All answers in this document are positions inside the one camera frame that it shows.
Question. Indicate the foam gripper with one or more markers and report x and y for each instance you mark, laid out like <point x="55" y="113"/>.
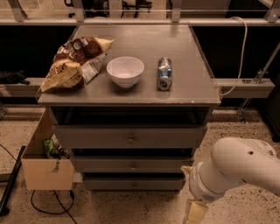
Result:
<point x="199" y="186"/>

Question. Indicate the grey drawer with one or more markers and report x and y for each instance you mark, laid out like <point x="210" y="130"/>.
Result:
<point x="130" y="164"/>
<point x="134" y="184"/>
<point x="108" y="137"/>

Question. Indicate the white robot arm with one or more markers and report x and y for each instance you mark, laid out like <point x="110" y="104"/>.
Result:
<point x="233" y="162"/>

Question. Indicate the grey drawer cabinet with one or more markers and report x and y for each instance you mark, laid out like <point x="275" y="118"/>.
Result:
<point x="187" y="103"/>

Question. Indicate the grey bottom drawer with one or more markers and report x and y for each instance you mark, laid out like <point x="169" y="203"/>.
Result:
<point x="134" y="184"/>

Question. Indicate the grey top drawer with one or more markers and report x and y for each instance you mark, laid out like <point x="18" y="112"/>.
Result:
<point x="108" y="137"/>

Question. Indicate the blue silver soda can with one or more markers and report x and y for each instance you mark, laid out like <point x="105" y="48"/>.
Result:
<point x="164" y="74"/>

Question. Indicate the white bowl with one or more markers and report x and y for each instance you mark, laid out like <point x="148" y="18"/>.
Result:
<point x="125" y="71"/>

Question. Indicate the metal diagonal strut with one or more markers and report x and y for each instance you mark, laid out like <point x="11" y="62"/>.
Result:
<point x="257" y="80"/>

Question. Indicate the cardboard box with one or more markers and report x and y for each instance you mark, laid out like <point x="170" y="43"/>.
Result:
<point x="41" y="172"/>

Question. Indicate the green snack packet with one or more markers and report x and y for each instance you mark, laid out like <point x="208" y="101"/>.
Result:
<point x="49" y="147"/>

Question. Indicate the brown yellow chip bag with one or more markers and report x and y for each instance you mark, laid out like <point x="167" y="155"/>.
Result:
<point x="76" y="63"/>

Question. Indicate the black bar on floor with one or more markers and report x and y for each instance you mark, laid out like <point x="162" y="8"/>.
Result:
<point x="9" y="179"/>

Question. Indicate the black object on ledge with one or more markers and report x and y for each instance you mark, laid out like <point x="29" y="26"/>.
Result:
<point x="9" y="77"/>

